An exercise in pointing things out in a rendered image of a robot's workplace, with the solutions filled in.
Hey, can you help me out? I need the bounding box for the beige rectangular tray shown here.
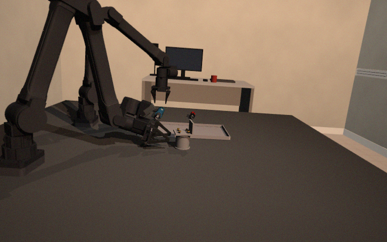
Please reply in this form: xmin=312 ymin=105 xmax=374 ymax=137
xmin=158 ymin=122 xmax=230 ymax=140

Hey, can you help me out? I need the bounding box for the blue nut driver barrel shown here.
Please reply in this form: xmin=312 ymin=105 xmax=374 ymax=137
xmin=155 ymin=107 xmax=165 ymax=119

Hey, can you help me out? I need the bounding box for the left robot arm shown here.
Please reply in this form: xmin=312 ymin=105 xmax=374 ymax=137
xmin=74 ymin=7 xmax=178 ymax=124

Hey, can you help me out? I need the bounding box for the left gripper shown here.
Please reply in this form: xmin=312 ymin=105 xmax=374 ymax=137
xmin=151 ymin=77 xmax=170 ymax=104

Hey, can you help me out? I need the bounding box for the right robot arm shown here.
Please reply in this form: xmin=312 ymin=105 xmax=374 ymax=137
xmin=0 ymin=0 xmax=156 ymax=168

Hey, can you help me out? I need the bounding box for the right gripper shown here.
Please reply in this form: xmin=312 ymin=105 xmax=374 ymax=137
xmin=131 ymin=119 xmax=171 ymax=144

